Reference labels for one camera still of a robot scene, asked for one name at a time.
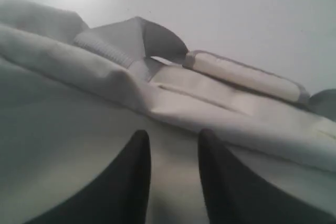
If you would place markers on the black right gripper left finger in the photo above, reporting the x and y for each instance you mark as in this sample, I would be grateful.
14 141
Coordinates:
120 194

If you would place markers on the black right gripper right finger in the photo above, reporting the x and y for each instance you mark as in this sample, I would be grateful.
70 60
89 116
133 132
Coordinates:
233 193

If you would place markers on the white canvas duffel bag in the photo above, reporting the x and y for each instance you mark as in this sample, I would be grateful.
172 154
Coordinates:
72 96

